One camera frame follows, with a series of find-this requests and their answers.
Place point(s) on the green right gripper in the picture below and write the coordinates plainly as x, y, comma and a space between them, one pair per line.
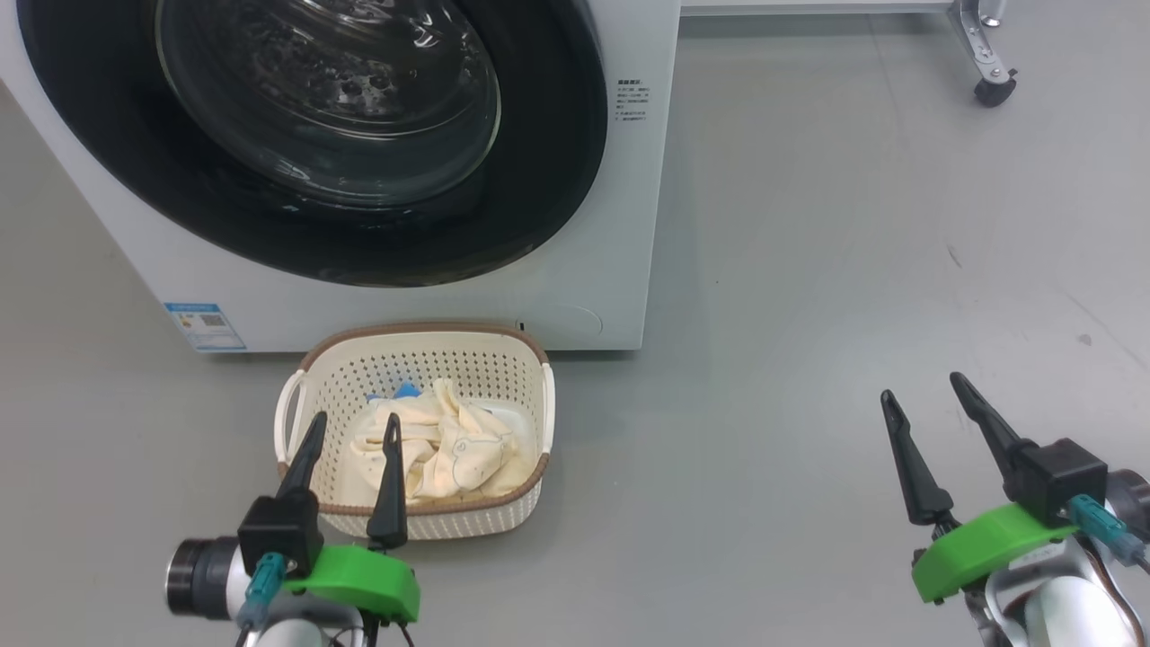
979, 553

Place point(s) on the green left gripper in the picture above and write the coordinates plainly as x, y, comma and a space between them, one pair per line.
359, 580

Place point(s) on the round black glass washer door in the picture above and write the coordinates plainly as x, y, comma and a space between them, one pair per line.
548, 135

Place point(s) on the cream perforated basket brown rim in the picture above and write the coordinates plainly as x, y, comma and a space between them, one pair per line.
449, 355

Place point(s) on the white front-load washing machine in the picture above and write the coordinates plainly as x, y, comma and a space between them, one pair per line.
611, 225

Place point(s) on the blue energy label sticker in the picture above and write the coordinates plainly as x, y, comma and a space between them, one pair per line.
207, 328

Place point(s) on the black caster wheel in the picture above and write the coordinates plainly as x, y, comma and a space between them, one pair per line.
995, 92

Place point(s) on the small printed text sticker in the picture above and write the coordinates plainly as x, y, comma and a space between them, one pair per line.
632, 101

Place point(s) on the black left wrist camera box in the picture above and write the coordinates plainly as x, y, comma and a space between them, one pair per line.
283, 535

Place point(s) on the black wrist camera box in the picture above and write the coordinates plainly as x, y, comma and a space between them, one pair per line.
283, 535
1056, 476

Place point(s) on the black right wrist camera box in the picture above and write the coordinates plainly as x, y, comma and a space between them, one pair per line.
1056, 476

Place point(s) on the white metal stand frame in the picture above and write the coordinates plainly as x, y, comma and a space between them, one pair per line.
975, 36

